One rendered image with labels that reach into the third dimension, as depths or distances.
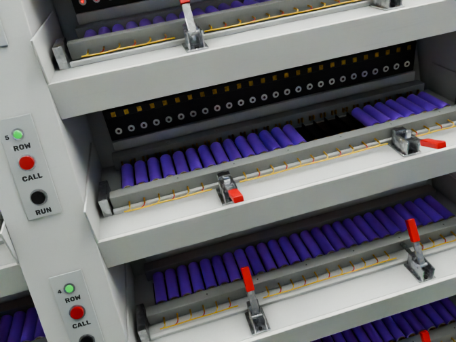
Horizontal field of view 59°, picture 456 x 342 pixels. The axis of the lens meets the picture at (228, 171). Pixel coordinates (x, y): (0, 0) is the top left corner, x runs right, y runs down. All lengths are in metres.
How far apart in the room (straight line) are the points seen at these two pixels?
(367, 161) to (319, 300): 0.22
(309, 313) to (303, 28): 0.40
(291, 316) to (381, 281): 0.15
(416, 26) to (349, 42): 0.10
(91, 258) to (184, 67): 0.27
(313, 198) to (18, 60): 0.40
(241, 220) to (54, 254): 0.24
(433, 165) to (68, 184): 0.50
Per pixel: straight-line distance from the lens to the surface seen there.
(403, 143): 0.62
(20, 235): 0.55
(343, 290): 0.67
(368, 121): 0.68
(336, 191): 0.58
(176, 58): 0.51
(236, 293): 0.65
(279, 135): 0.64
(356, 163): 0.60
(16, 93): 0.53
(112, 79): 0.51
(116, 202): 0.57
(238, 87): 0.67
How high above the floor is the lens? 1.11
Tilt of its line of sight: 12 degrees down
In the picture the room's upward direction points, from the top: 13 degrees counter-clockwise
